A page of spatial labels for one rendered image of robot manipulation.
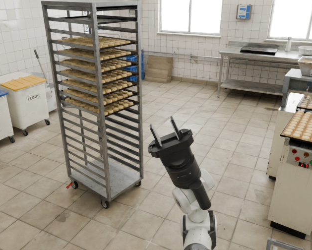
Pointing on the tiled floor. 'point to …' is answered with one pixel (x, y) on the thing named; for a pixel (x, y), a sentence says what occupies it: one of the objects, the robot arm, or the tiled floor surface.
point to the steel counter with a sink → (230, 51)
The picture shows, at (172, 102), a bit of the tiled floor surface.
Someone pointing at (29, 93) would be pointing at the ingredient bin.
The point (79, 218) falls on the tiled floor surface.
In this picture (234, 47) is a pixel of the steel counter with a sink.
